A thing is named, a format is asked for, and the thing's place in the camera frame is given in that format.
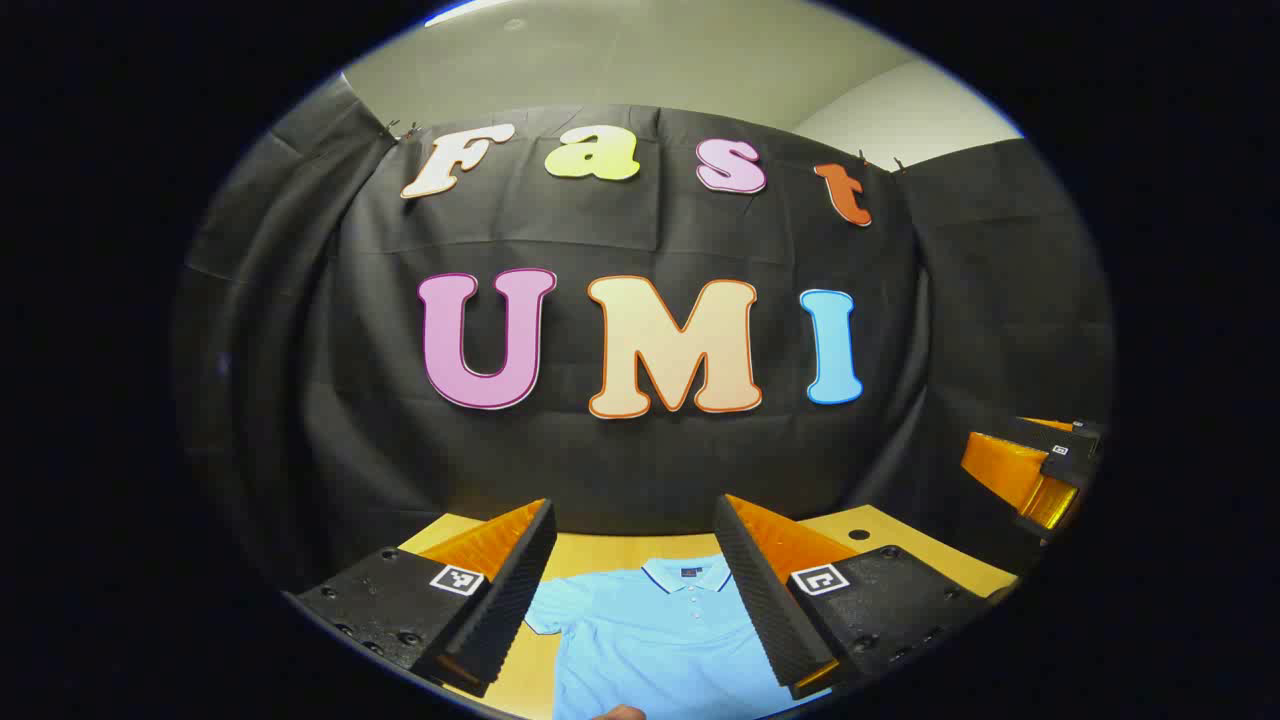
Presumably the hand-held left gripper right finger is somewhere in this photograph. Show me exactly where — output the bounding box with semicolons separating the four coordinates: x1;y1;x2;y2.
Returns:
714;494;991;701

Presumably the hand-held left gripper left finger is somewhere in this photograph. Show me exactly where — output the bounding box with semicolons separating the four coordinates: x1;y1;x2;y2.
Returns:
290;499;558;698

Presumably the light blue polo T-shirt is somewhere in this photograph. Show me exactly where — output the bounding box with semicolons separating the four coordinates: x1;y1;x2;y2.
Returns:
523;555;831;720

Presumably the black backdrop cloth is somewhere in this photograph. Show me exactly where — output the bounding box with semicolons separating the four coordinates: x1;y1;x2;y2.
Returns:
170;75;1116;601

